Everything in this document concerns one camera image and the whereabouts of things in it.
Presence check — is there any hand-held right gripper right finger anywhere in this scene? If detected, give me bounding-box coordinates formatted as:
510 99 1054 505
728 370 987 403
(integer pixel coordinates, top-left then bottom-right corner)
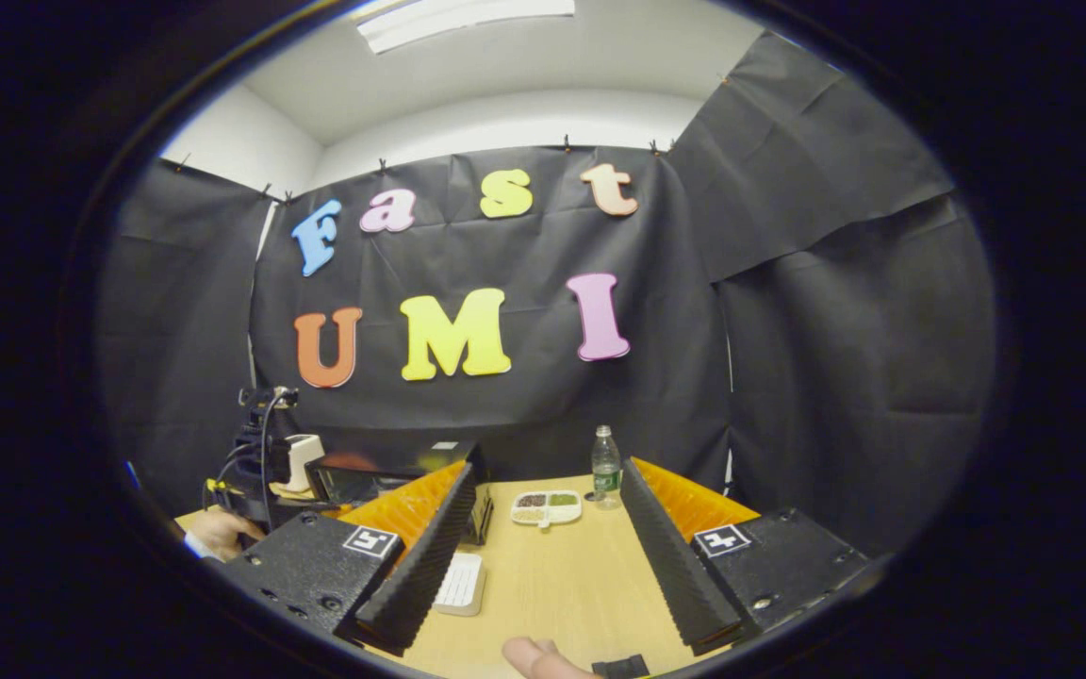
620 456 874 656

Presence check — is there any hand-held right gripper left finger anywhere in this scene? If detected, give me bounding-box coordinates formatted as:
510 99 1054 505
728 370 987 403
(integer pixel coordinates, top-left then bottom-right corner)
211 460 478 657

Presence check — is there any black electric oven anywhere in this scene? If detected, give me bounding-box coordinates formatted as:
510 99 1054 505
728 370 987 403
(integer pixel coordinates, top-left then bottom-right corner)
304 439 495 546

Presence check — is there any white rectangular plate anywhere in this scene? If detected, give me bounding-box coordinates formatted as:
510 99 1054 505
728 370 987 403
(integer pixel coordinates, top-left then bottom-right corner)
434 552 487 618

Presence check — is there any clear plastic water bottle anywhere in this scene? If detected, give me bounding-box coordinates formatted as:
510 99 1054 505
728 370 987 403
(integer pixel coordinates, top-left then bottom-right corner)
592 424 622 510

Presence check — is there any white divided tray of beans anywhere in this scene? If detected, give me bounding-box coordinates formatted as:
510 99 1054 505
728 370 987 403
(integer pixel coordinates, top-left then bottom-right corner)
511 489 584 528

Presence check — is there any ceiling light panel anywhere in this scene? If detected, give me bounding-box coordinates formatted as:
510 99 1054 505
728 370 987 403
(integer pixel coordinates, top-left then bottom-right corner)
354 0 577 55

